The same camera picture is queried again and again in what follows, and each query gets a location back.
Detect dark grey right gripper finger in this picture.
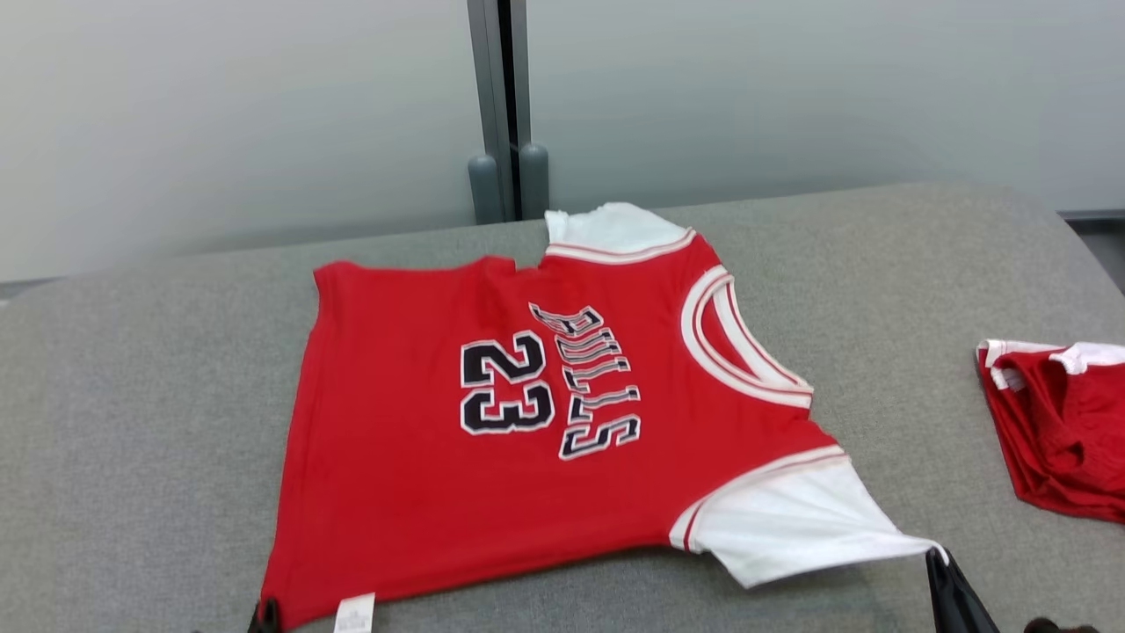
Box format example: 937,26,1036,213
925,545,1001,633

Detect red shorts white waistband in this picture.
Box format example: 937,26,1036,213
976,338,1125,526

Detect red Bulls 23 jersey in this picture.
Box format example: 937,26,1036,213
258,202,950,632

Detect grey metal partition post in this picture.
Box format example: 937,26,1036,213
466,0,551,225

